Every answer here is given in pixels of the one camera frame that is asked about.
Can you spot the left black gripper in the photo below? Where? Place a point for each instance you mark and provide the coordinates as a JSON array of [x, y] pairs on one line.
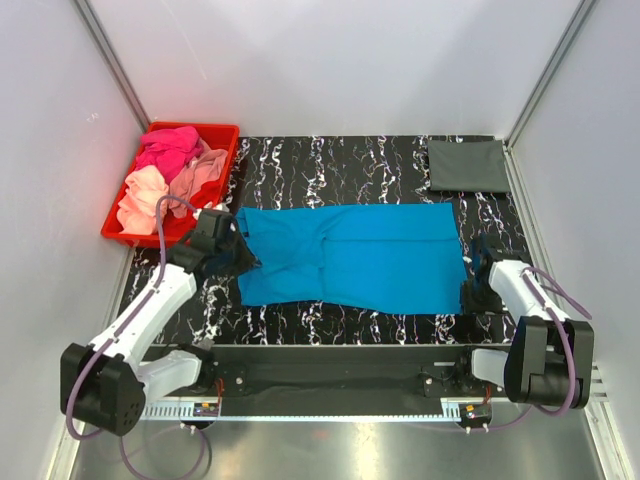
[[248, 259]]

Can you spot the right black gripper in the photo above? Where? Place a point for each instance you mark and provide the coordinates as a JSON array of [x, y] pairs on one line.
[[470, 307]]

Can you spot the blue t shirt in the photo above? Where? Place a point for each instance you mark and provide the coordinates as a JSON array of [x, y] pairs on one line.
[[400, 259]]

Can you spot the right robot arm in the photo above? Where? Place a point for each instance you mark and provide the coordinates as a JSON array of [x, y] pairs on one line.
[[549, 362]]

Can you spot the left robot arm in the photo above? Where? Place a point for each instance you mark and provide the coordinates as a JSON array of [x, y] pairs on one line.
[[107, 383]]

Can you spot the red t shirt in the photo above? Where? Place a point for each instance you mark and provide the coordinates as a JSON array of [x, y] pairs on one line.
[[179, 219]]

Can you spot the dusty pink t shirt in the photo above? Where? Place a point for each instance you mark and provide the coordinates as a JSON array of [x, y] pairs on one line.
[[207, 167]]

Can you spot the peach t shirt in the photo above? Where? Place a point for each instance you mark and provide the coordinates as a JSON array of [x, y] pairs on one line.
[[137, 209]]

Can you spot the hot pink t shirt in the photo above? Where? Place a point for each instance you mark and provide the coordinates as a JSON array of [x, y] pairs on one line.
[[169, 150]]

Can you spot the folded dark grey t shirt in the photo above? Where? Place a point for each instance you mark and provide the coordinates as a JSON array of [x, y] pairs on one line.
[[467, 167]]

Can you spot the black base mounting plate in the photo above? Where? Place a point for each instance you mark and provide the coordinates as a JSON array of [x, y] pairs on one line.
[[328, 382]]

